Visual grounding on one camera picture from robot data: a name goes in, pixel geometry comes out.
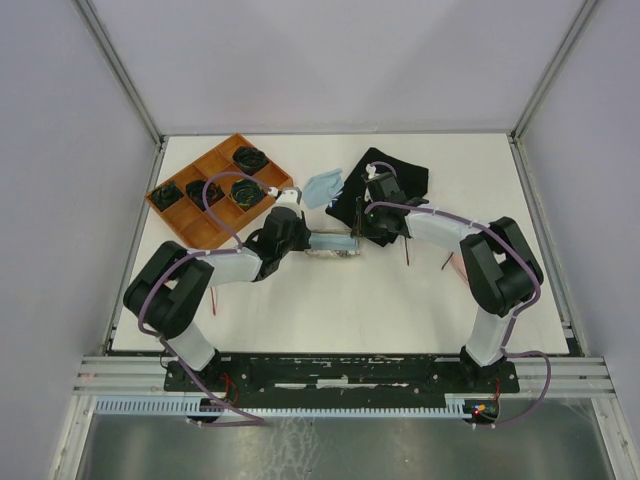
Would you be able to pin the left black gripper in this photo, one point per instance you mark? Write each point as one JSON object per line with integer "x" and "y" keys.
{"x": 304, "y": 233}

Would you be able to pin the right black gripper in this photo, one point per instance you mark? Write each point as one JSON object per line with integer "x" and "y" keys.
{"x": 360, "y": 227}

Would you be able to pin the light blue cleaning cloth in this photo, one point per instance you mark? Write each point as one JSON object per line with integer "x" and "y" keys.
{"x": 321, "y": 241}

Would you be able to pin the marble pattern glasses case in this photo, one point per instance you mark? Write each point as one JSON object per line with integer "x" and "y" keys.
{"x": 333, "y": 254}

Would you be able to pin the brown sunglasses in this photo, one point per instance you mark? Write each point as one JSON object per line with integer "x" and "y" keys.
{"x": 452, "y": 259}

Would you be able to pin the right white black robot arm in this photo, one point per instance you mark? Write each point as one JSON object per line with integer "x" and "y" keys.
{"x": 502, "y": 272}

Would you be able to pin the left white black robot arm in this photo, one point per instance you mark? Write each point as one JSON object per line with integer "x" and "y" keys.
{"x": 168, "y": 290}

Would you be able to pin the red sunglasses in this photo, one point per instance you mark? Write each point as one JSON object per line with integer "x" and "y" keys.
{"x": 214, "y": 300}

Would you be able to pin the black folded cloth pouch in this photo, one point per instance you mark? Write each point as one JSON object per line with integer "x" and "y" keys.
{"x": 412, "y": 178}

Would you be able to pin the crumpled light blue cloth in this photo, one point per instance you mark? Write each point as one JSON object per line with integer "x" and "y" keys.
{"x": 322, "y": 188}

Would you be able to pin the rolled blue yellow belt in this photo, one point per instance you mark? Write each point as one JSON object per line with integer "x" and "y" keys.
{"x": 246, "y": 194}

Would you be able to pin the wooden compartment tray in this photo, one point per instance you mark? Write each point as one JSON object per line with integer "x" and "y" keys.
{"x": 200, "y": 229}

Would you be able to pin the rolled black belt top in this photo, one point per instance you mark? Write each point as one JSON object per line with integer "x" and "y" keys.
{"x": 249, "y": 160}

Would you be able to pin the rolled black belt middle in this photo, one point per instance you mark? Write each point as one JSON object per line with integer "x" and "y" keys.
{"x": 202, "y": 196}

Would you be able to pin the rolled green black belt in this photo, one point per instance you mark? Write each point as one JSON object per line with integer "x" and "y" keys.
{"x": 166, "y": 195}

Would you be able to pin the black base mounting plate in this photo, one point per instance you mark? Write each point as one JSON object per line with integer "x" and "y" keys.
{"x": 240, "y": 374}

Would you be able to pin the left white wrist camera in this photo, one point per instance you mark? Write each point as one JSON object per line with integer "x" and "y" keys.
{"x": 288, "y": 196}

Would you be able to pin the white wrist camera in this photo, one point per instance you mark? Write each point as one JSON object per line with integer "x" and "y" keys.
{"x": 370, "y": 172}
{"x": 288, "y": 196}

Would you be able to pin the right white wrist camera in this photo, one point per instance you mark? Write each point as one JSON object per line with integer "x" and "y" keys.
{"x": 370, "y": 172}

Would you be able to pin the right aluminium frame post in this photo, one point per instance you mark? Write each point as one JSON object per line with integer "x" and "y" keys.
{"x": 570, "y": 40}

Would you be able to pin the aluminium frame post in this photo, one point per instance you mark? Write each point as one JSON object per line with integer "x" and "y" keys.
{"x": 98, "y": 31}
{"x": 570, "y": 40}

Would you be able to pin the white slotted cable duct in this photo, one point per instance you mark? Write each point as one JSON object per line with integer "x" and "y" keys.
{"x": 302, "y": 403}

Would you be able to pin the left aluminium frame post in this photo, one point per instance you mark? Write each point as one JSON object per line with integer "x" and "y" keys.
{"x": 98, "y": 31}

